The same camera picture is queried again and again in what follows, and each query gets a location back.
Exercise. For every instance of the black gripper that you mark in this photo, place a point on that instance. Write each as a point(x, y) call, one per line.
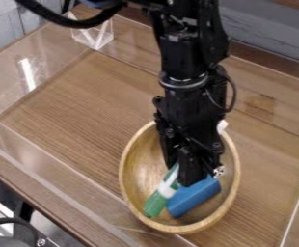
point(189, 113)

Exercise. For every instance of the green white marker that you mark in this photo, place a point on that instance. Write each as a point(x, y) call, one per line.
point(158, 200)

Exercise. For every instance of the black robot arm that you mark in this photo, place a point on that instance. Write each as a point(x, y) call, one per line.
point(189, 32)

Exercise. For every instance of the brown wooden bowl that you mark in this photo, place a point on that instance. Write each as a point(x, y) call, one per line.
point(141, 172)

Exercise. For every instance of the blue rectangular block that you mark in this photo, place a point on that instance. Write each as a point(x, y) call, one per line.
point(191, 196)

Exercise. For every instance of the clear acrylic tray wall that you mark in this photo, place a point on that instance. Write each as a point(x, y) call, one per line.
point(82, 205)

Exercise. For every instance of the clear acrylic corner bracket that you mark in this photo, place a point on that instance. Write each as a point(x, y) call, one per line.
point(95, 37)

